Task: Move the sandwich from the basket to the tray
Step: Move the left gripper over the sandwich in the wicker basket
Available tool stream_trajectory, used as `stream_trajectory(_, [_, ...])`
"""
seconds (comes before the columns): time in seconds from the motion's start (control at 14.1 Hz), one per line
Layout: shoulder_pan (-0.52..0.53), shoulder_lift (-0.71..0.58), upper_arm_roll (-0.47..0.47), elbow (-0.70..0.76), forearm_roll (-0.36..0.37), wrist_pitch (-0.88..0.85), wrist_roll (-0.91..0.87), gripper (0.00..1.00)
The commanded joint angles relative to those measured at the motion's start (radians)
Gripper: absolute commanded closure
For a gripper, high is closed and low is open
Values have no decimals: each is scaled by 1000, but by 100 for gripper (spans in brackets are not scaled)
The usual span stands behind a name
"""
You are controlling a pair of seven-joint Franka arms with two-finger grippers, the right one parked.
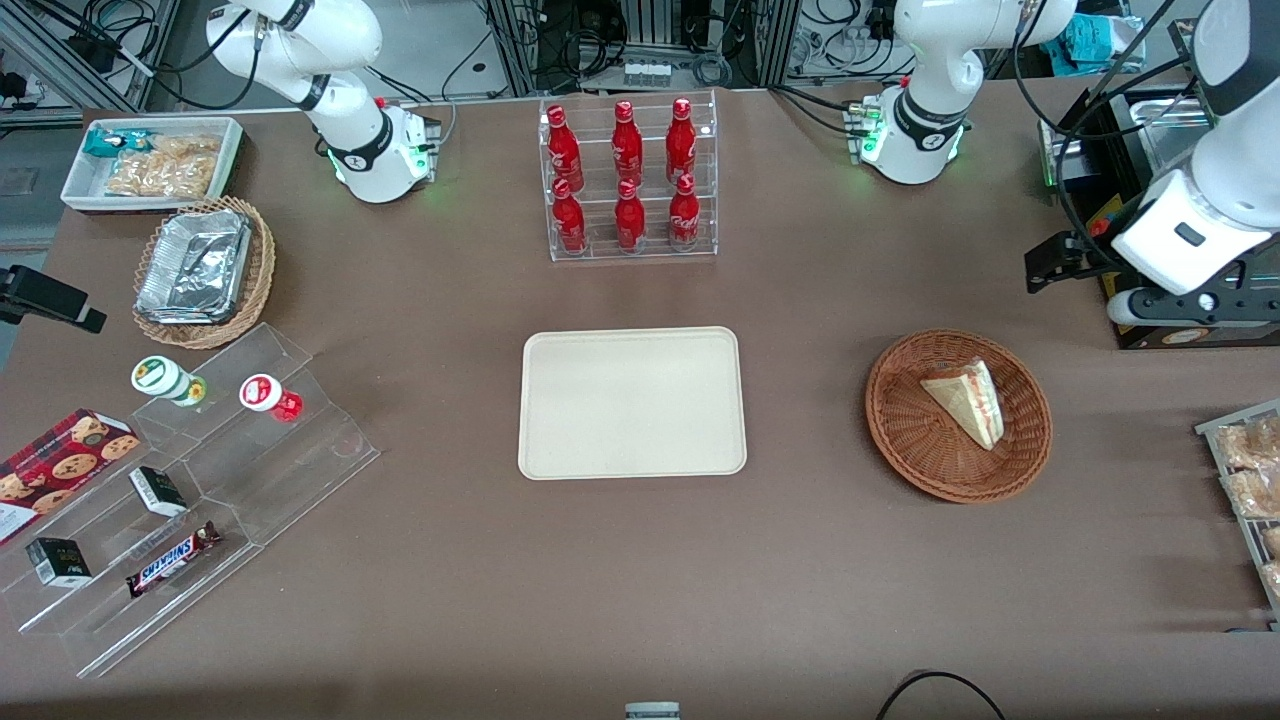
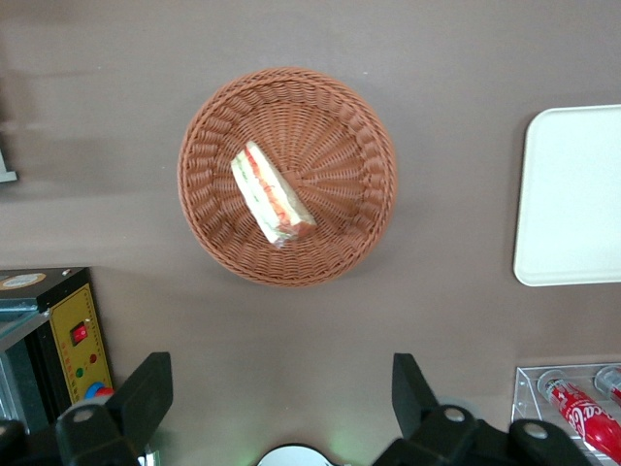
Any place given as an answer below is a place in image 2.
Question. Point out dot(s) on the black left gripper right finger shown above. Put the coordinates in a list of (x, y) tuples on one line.
[(427, 427)]

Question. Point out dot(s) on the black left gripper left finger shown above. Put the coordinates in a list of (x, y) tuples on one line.
[(126, 412)]

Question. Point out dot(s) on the triangular sandwich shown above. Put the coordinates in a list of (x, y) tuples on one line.
[(267, 194)]

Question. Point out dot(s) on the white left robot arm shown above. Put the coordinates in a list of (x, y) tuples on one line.
[(301, 458)]

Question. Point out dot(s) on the grey metal snack tray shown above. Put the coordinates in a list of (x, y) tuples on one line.
[(7, 176)]

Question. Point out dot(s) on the beige plastic tray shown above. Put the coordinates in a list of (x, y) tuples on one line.
[(572, 194)]

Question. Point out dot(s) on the round brown wicker basket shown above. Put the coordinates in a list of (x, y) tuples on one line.
[(339, 145)]

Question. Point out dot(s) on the clear acrylic bottle rack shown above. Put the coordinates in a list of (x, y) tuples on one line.
[(526, 388)]

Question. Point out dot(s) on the black food warmer machine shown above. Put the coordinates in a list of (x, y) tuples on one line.
[(77, 310)]

